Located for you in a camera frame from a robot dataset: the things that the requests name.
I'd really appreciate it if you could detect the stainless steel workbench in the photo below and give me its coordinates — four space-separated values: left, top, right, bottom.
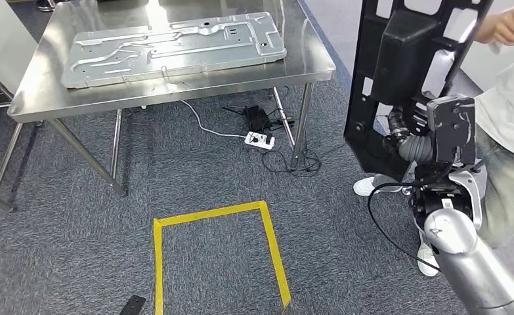
0 0 337 199

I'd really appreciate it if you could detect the white power cable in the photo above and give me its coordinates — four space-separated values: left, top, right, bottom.
180 100 247 140

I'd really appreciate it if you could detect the white power strip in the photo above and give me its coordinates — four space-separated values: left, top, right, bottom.
244 131 276 151

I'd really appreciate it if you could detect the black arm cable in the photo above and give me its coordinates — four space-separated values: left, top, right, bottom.
367 181 441 273

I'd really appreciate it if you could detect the stamped silver sheet metal panel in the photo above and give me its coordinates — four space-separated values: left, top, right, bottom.
60 11 288 90

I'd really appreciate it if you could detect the black left robot foot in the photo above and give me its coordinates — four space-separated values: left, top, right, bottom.
118 295 148 315

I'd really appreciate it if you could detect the yellow floor tape square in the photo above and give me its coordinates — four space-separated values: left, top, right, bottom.
152 200 292 315

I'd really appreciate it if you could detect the black plastic panel part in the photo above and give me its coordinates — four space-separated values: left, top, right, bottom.
343 0 494 182

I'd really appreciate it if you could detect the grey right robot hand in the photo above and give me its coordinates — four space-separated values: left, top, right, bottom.
385 105 415 148

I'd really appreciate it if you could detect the pale wrist camera on bracket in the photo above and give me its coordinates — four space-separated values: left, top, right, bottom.
426 94 478 168

